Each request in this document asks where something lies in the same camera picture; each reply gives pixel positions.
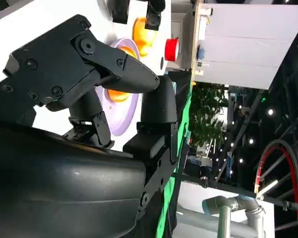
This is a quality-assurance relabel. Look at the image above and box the green leafy plant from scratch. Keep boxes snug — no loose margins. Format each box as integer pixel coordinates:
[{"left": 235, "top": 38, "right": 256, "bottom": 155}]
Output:
[{"left": 188, "top": 83, "right": 230, "bottom": 149}]

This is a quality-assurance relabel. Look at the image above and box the red and black hoop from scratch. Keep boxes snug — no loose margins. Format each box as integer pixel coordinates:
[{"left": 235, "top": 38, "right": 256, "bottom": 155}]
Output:
[{"left": 255, "top": 138, "right": 298, "bottom": 238}]

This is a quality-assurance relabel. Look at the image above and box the lilac plate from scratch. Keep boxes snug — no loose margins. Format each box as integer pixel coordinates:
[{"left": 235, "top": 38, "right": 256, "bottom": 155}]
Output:
[{"left": 95, "top": 37, "right": 142, "bottom": 137}]

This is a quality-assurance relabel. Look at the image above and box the red round button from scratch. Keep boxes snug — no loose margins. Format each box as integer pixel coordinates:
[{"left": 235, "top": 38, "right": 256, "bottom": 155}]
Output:
[{"left": 164, "top": 37, "right": 180, "bottom": 61}]

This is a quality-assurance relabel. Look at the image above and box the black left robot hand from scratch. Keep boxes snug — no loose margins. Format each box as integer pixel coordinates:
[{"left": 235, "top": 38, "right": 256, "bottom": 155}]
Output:
[{"left": 106, "top": 0, "right": 166, "bottom": 32}]

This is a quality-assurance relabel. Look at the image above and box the large white panel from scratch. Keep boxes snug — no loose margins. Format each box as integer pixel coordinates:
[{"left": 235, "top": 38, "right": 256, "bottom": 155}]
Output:
[{"left": 192, "top": 0, "right": 298, "bottom": 90}]

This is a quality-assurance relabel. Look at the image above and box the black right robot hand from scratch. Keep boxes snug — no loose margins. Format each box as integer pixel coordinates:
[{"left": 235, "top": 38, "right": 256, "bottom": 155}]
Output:
[{"left": 0, "top": 14, "right": 177, "bottom": 238}]

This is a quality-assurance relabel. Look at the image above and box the orange and white bread roll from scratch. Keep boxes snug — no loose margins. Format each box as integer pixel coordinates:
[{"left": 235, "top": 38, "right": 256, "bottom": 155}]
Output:
[
  {"left": 106, "top": 45, "right": 137, "bottom": 103},
  {"left": 132, "top": 17, "right": 160, "bottom": 57}
]

